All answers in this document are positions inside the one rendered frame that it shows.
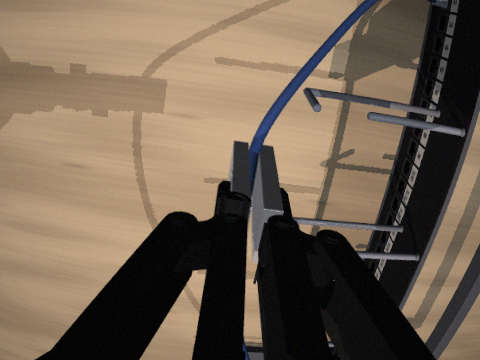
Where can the dark blue cable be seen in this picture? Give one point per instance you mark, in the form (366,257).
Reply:
(296,82)

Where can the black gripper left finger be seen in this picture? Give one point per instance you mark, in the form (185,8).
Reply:
(123,318)

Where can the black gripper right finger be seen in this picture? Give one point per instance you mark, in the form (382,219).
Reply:
(361,319)

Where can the black patch panel rack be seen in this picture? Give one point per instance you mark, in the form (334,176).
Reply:
(447,84)

